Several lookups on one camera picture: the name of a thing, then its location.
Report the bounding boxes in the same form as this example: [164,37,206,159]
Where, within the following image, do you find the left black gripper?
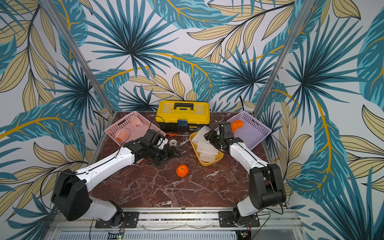
[148,144,182,167]

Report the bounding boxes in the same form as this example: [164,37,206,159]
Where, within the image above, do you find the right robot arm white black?
[204,122,287,225]

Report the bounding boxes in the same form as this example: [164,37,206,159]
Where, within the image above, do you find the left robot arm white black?
[51,129,180,228]

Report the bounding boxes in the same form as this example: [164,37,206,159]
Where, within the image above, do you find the white tape roll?
[169,140,178,147]

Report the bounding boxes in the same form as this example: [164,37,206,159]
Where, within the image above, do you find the yellow oval tray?
[190,132,224,167]

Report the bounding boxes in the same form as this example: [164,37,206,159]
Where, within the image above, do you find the yellow black toolbox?
[156,101,210,133]

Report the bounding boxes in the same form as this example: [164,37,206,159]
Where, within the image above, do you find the pink plastic basket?
[105,111,166,146]

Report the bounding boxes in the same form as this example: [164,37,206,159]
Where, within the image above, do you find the purple plastic basket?
[228,111,272,150]

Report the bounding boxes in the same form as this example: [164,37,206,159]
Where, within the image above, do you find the orange handled screwdriver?
[166,133,189,138]

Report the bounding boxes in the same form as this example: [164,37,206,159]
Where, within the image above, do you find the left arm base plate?
[95,212,140,229]

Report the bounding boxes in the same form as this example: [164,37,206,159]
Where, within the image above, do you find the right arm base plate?
[218,211,260,228]

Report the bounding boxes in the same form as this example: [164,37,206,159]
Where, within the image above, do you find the front aluminium rail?
[45,207,308,240]

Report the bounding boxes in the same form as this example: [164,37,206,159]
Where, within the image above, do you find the right aluminium frame post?
[253,0,315,117]

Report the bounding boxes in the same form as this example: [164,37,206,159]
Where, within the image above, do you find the aluminium frame post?
[253,0,315,117]
[38,0,115,115]

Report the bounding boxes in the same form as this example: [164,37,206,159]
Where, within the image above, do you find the left aluminium frame post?
[38,0,115,115]

